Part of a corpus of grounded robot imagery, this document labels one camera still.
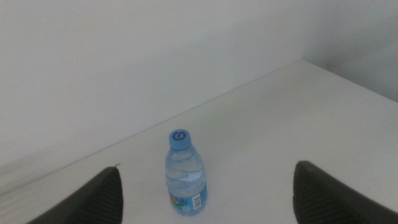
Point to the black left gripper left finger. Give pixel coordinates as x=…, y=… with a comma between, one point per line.
x=93, y=202

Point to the clear water bottle blue cap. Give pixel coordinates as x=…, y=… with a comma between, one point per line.
x=186, y=177

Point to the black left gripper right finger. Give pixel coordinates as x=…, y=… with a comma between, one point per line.
x=326, y=199

